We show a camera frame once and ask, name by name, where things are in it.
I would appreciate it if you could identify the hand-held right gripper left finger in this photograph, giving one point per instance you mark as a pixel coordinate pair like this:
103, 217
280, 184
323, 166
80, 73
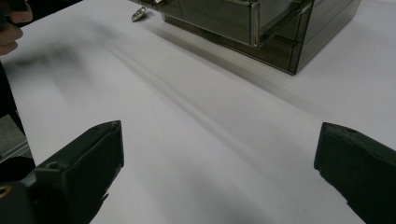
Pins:
81, 168

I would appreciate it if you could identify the smoky clear acrylic drawer box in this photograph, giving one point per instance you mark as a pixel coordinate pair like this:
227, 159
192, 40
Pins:
327, 34

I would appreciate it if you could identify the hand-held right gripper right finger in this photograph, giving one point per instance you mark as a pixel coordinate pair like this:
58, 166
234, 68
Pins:
361, 168

